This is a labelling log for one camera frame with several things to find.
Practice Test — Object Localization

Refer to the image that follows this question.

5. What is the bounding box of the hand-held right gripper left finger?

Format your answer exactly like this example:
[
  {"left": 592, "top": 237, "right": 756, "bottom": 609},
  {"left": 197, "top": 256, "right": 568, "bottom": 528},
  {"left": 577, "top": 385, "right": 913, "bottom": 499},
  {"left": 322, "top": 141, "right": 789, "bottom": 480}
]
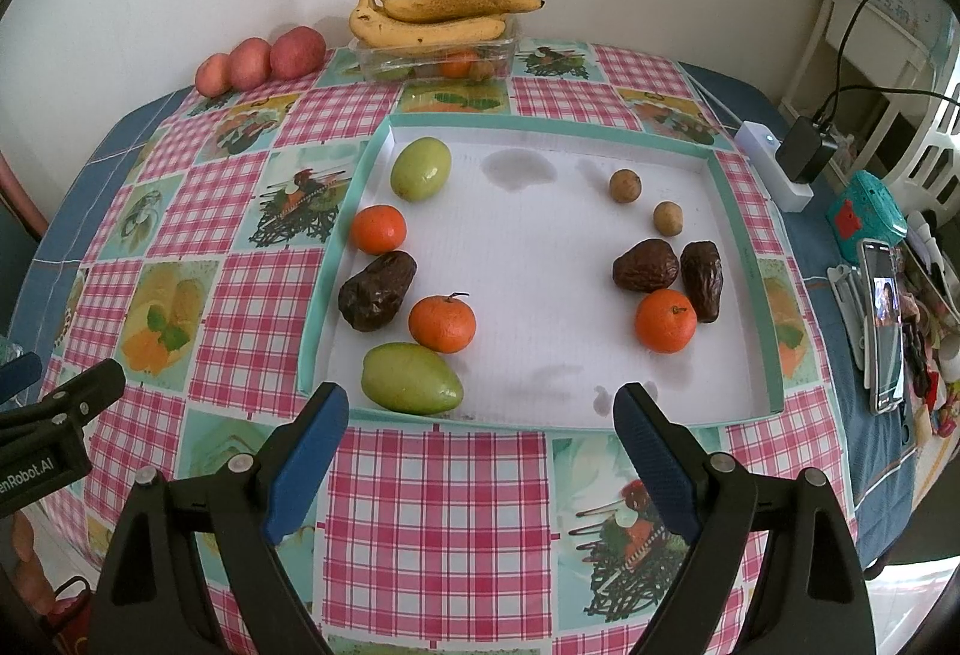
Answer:
[{"left": 88, "top": 381, "right": 351, "bottom": 655}]

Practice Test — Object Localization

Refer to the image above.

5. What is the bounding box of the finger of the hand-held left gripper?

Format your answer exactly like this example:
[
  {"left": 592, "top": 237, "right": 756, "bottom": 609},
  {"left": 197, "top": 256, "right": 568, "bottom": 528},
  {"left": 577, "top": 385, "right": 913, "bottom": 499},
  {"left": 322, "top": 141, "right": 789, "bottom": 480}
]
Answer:
[
  {"left": 0, "top": 351, "right": 44, "bottom": 405},
  {"left": 37, "top": 358, "right": 127, "bottom": 435}
]

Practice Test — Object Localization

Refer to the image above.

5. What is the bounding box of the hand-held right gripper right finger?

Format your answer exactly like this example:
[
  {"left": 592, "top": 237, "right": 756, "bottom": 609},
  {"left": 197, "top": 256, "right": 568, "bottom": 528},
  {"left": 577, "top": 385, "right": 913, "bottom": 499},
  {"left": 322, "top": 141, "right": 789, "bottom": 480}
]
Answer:
[{"left": 613, "top": 381, "right": 877, "bottom": 655}]

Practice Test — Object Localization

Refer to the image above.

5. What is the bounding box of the green mango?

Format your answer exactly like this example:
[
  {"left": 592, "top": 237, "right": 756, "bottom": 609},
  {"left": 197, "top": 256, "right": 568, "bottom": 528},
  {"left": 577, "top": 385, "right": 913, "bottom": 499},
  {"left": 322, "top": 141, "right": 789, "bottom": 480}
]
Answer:
[
  {"left": 361, "top": 343, "right": 464, "bottom": 414},
  {"left": 390, "top": 137, "right": 453, "bottom": 202}
]

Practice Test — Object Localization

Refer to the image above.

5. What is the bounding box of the dark wrinkled avocado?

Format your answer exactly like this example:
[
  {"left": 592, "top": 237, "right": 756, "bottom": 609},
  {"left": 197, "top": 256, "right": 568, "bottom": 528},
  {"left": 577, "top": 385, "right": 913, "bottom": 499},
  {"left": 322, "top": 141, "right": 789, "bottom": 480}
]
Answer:
[
  {"left": 680, "top": 241, "right": 725, "bottom": 324},
  {"left": 612, "top": 239, "right": 680, "bottom": 293},
  {"left": 337, "top": 251, "right": 419, "bottom": 333}
]

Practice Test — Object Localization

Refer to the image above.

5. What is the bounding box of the white tray with teal rim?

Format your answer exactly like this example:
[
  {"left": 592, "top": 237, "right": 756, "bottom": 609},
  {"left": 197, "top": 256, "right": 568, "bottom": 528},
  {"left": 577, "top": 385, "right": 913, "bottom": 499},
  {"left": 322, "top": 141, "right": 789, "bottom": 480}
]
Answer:
[{"left": 296, "top": 113, "right": 786, "bottom": 431}]

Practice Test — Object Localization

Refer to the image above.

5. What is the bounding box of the person's left hand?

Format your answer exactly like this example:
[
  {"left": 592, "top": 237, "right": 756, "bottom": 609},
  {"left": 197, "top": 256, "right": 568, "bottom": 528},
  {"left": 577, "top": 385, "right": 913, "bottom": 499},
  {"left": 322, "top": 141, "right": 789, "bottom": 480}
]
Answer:
[{"left": 0, "top": 516, "right": 53, "bottom": 615}]

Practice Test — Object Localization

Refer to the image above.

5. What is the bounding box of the pink checked tablecloth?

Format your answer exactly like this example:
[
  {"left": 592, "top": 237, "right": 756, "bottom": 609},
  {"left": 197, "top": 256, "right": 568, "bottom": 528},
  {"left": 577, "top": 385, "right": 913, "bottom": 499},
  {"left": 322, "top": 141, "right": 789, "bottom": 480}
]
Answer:
[{"left": 56, "top": 43, "right": 863, "bottom": 655}]

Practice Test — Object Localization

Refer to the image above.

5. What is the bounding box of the red object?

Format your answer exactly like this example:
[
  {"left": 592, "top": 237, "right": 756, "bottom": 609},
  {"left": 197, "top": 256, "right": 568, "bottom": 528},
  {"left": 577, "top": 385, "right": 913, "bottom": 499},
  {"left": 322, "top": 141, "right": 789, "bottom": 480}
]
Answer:
[{"left": 41, "top": 576, "right": 95, "bottom": 655}]

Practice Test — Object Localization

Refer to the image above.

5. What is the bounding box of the white phone stand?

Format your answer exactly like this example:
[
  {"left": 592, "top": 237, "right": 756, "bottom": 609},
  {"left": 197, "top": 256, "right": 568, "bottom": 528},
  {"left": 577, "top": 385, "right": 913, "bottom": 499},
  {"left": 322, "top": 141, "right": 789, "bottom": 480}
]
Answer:
[{"left": 827, "top": 263, "right": 878, "bottom": 390}]

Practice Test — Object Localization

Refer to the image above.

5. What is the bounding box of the smartphone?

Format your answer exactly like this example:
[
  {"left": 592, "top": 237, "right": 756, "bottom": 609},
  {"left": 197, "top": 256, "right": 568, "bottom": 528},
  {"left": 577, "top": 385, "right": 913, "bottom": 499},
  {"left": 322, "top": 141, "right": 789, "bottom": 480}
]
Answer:
[{"left": 857, "top": 238, "right": 908, "bottom": 416}]

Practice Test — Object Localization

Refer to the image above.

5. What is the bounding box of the pile of assorted trinkets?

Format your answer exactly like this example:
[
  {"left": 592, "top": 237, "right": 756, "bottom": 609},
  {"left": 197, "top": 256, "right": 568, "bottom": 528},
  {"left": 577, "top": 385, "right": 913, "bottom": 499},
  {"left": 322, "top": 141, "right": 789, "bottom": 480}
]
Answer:
[{"left": 900, "top": 212, "right": 960, "bottom": 446}]

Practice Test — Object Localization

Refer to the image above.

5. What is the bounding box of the teal box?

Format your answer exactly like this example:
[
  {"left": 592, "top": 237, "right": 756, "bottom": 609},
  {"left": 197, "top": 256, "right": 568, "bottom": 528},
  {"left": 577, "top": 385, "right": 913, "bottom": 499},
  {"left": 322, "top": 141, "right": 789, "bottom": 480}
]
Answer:
[{"left": 826, "top": 169, "right": 908, "bottom": 243}]

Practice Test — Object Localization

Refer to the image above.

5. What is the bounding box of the white power strip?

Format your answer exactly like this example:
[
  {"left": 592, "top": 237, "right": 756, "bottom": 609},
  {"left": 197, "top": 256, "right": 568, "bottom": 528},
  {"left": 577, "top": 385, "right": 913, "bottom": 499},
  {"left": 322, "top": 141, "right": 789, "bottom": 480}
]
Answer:
[{"left": 735, "top": 121, "right": 815, "bottom": 213}]

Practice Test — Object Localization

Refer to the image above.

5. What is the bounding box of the red apple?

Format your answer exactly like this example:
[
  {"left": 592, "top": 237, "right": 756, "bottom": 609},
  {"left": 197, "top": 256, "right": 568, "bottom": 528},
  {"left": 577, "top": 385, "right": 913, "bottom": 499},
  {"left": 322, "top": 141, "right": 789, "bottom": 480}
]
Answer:
[
  {"left": 195, "top": 53, "right": 233, "bottom": 98},
  {"left": 229, "top": 37, "right": 272, "bottom": 90},
  {"left": 270, "top": 26, "right": 328, "bottom": 80}
]

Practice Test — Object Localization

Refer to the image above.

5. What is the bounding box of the black charger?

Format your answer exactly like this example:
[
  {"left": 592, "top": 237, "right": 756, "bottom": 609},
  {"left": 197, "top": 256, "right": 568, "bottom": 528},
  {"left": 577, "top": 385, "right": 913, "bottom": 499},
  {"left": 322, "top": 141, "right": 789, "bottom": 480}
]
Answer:
[{"left": 775, "top": 116, "right": 837, "bottom": 185}]

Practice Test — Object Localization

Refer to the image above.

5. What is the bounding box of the clear plastic container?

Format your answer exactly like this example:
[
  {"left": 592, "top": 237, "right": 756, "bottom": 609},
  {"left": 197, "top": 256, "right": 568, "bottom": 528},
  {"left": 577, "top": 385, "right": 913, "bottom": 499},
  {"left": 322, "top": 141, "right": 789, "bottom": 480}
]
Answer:
[{"left": 352, "top": 20, "right": 522, "bottom": 84}]

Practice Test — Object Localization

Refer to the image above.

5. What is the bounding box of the bunch of yellow bananas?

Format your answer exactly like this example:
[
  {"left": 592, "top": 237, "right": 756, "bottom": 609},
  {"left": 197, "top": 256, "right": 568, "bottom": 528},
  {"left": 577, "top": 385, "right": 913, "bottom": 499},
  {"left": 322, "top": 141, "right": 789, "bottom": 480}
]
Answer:
[{"left": 349, "top": 0, "right": 507, "bottom": 50}]

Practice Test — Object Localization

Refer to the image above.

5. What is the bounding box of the yellow spotted banana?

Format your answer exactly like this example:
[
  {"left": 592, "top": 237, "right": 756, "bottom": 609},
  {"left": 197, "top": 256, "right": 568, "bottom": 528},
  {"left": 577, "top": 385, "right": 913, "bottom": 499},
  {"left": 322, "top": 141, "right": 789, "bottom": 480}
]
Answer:
[{"left": 367, "top": 0, "right": 545, "bottom": 23}]

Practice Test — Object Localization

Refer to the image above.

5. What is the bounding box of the black cable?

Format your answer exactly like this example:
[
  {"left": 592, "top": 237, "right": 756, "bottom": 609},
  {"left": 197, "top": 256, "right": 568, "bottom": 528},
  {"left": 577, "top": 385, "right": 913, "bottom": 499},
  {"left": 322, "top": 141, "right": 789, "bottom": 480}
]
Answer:
[{"left": 814, "top": 0, "right": 960, "bottom": 123}]

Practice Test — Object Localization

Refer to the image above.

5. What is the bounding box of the black power adapter with cable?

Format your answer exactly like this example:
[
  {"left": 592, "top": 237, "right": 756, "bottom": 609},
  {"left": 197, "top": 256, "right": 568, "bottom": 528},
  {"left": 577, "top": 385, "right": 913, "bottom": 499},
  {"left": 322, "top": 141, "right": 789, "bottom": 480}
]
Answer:
[{"left": 780, "top": 0, "right": 946, "bottom": 131}]

